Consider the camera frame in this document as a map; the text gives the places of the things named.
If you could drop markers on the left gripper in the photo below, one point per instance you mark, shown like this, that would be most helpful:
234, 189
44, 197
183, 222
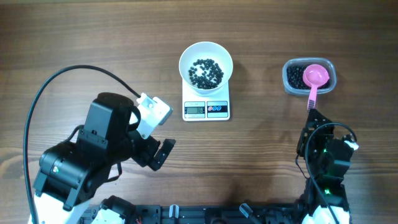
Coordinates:
146, 155

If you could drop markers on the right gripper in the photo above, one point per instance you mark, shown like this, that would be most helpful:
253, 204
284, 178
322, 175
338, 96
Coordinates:
310, 122

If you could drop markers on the pink measuring scoop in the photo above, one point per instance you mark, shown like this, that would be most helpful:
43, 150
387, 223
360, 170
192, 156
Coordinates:
314, 76

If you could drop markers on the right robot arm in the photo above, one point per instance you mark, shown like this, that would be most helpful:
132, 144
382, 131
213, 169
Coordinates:
327, 148

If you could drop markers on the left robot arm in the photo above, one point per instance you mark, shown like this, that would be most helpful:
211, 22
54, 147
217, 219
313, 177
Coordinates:
116, 129

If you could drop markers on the white digital kitchen scale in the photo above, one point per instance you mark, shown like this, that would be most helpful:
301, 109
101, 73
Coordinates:
212, 106

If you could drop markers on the black beans in bowl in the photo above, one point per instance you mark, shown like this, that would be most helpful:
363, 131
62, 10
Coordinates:
205, 74

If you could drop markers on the white bowl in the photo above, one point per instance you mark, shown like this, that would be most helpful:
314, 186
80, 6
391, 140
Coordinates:
204, 50

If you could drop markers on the clear plastic container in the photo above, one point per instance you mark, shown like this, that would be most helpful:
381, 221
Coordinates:
328, 87

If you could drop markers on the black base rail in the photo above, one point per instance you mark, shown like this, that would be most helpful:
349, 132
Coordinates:
118, 210

